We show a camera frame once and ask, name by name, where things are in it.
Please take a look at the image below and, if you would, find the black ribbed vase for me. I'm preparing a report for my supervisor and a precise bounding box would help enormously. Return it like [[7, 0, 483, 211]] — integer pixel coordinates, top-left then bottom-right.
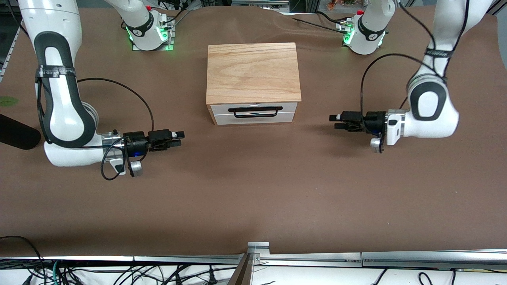
[[0, 114, 42, 150]]

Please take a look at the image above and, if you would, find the black right arm strap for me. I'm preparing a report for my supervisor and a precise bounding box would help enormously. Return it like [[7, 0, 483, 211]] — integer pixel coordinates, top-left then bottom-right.
[[35, 65, 76, 79]]

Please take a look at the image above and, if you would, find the black left arm strap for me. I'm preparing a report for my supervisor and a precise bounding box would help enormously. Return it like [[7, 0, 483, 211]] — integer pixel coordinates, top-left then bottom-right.
[[425, 47, 453, 59]]

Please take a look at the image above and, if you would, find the long aluminium frame rail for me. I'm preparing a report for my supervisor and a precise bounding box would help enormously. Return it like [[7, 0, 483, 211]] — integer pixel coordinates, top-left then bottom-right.
[[0, 255, 247, 265]]

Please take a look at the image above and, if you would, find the slanted aluminium side rail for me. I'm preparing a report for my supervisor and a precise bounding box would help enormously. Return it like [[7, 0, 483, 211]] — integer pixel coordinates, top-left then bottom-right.
[[0, 25, 21, 82]]

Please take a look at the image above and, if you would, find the aluminium corner bracket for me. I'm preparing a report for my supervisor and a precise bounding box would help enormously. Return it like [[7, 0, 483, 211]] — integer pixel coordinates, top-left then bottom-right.
[[247, 241, 271, 256]]

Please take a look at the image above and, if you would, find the black metal drawer handle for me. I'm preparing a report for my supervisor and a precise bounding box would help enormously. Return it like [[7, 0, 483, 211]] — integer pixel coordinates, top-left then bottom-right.
[[229, 106, 284, 119]]

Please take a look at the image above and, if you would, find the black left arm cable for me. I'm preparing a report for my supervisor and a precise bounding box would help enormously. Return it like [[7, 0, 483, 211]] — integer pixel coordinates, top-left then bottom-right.
[[359, 53, 446, 118]]

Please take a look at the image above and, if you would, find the thin black table cable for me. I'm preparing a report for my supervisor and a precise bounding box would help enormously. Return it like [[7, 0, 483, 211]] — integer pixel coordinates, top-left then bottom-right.
[[291, 11, 349, 32]]

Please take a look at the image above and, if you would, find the long black floor cable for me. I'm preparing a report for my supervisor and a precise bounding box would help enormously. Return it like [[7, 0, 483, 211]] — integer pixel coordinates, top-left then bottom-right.
[[0, 236, 45, 277]]

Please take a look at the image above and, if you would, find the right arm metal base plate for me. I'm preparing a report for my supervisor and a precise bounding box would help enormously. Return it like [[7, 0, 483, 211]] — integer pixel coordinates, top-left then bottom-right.
[[132, 18, 176, 52]]

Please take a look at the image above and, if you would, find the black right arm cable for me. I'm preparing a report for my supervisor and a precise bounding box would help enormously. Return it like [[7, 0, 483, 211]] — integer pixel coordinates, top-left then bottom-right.
[[77, 77, 155, 181]]

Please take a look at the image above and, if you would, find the wooden drawer box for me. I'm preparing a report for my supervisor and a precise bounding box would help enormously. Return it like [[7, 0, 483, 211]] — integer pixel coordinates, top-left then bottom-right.
[[206, 42, 302, 126]]

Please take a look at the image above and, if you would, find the short aluminium frame rail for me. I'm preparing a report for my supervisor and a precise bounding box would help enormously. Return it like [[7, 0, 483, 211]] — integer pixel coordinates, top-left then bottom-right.
[[255, 249, 507, 271]]

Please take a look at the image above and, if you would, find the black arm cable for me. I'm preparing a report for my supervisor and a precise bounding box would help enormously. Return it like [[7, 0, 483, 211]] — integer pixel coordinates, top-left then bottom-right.
[[77, 77, 155, 181], [359, 53, 446, 118]]

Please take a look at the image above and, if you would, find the brown table cloth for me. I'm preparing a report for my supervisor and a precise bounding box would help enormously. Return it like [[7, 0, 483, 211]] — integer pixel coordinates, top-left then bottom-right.
[[0, 6, 507, 258]]

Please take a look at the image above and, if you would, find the aluminium frame strut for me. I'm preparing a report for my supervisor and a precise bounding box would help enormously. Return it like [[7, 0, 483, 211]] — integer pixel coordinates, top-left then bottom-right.
[[227, 253, 256, 285]]

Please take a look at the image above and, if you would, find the black arm strap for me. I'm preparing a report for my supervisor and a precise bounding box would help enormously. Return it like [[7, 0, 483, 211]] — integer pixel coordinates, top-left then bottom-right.
[[35, 65, 76, 79], [425, 47, 453, 59]]

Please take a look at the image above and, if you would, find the white drawer with handle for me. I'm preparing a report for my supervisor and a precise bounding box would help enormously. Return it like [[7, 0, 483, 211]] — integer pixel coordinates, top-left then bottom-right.
[[210, 102, 298, 119]]

